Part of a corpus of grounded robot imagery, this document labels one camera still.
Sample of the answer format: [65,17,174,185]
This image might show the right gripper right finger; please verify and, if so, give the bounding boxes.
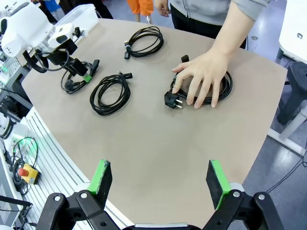
[202,159,285,230]

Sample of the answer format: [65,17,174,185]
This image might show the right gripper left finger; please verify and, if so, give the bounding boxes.
[38,159,125,230]

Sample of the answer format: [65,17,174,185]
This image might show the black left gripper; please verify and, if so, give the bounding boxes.
[47,40,93,82]

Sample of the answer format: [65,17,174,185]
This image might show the black power cable with plug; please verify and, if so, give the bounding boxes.
[164,55,234,109]
[60,59,100,94]

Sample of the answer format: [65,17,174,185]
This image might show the thin black USB cable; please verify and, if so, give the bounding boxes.
[89,70,133,117]

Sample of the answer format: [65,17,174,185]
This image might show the person's left forearm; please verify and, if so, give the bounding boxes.
[211,0,256,58]

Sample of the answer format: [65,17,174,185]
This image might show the person's right hand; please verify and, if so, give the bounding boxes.
[154,0,171,17]

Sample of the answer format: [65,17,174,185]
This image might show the person's left hand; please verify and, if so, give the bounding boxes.
[172,49,231,110]

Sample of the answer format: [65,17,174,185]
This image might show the clear plastic storage container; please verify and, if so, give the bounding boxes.
[53,3,99,37]

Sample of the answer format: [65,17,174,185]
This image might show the yellow emergency stop box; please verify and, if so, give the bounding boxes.
[18,163,40,185]

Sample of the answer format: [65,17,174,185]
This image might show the orange shorts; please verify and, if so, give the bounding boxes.
[126,0,154,16]

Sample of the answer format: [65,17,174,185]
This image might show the black tripod stand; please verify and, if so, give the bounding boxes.
[0,195,33,228]

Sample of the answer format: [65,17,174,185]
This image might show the black stool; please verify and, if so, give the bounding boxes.
[277,61,307,126]

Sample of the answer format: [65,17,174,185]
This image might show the person in grey hoodie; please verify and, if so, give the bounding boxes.
[169,0,273,50]

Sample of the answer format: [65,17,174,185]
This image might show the white table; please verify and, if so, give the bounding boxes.
[267,0,307,156]

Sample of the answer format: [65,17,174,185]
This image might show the thin black camera cable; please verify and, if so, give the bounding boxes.
[35,47,71,72]

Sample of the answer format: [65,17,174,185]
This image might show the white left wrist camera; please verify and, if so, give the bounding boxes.
[47,23,83,48]

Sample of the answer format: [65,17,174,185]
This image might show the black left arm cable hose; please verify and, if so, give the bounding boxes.
[23,47,50,74]

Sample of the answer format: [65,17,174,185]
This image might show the white aluminium rail frame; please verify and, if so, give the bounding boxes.
[23,106,135,230]

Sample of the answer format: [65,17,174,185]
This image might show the coiled black cable grey tie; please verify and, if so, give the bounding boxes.
[124,26,165,60]

